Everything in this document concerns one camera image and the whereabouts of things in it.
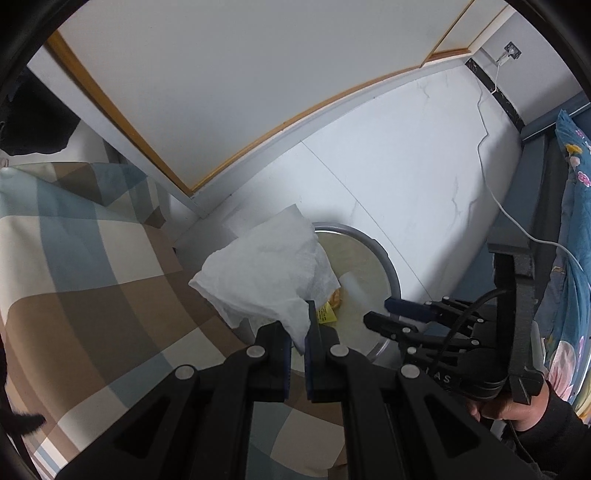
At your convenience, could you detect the grey round trash bin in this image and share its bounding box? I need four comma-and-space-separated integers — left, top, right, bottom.
247, 222, 402, 367

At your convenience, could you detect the person's right hand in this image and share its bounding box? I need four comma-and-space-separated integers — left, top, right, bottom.
467, 381, 551, 433

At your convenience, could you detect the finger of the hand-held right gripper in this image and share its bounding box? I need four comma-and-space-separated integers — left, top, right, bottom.
385, 296, 472, 324
364, 311, 444, 352

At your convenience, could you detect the navy bed frame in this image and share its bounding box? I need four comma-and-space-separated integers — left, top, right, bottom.
462, 90, 591, 301

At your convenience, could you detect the checkered blanket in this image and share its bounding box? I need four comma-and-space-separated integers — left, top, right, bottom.
0, 161, 352, 480

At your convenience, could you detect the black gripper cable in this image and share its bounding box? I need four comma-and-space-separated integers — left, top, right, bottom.
443, 288, 513, 352

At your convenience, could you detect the black clothes pile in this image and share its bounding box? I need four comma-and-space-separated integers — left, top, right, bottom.
0, 69, 81, 157

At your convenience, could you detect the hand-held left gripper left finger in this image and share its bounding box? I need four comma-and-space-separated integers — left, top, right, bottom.
55, 320, 293, 480

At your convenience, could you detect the white charging cable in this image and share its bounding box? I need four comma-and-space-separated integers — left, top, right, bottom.
477, 50, 586, 273

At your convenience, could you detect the blue floral quilt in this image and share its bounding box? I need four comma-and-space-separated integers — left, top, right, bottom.
536, 108, 591, 425

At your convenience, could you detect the white foam sheet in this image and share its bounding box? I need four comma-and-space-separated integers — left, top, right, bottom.
339, 272, 370, 303

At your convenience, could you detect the white paper towel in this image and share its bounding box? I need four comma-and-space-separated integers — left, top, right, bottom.
188, 204, 341, 355

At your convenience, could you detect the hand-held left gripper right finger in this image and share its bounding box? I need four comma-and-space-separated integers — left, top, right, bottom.
304, 300, 541, 480

